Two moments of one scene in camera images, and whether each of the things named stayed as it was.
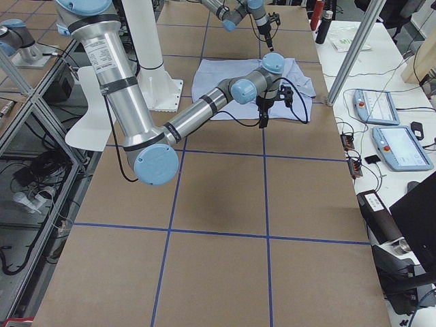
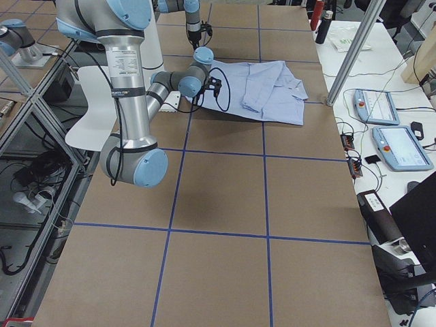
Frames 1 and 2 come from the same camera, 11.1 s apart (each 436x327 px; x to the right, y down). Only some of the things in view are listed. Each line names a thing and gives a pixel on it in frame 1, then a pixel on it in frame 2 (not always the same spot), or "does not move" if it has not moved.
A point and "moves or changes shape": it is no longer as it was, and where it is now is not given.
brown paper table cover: x=259 y=227 does not move
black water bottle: x=323 y=26 does not move
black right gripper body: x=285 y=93 -> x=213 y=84
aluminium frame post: x=370 y=18 does not move
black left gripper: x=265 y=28 -> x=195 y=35
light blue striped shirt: x=296 y=90 moves or changes shape
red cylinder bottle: x=317 y=10 does not move
